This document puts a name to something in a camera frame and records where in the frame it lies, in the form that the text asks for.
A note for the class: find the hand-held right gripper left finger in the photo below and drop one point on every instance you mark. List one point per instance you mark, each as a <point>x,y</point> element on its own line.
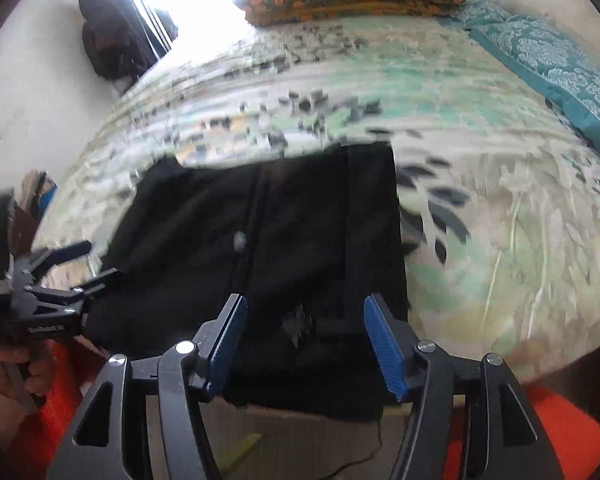
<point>227,345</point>

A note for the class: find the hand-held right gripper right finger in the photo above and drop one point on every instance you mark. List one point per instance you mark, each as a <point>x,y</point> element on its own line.
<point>385,350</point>

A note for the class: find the person's right leg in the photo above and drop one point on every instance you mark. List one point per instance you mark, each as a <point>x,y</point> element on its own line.
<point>565,435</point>

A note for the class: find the person's leg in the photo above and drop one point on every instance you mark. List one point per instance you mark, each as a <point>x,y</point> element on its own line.
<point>565,435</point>
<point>60,420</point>

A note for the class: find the black pants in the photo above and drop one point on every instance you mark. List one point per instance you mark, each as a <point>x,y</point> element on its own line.
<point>305,235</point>

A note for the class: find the person's left hand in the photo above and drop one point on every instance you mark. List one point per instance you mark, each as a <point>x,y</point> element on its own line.
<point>0,375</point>

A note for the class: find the dark hanging bag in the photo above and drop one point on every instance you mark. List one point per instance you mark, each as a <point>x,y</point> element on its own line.
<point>105,35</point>

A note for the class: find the floral bedspread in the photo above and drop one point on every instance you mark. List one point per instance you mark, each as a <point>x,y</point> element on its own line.
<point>480,135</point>

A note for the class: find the person's left leg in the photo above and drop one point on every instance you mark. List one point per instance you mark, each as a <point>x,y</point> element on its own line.
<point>60,420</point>

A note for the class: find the yellow floor tape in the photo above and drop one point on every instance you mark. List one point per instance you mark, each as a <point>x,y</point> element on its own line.
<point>242,447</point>

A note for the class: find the teal patterned pillow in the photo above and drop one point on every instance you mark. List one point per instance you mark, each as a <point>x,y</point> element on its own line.
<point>545,60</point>
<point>480,10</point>

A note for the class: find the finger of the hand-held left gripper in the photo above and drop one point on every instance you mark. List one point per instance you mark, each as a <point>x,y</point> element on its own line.
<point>60,255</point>
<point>92,285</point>

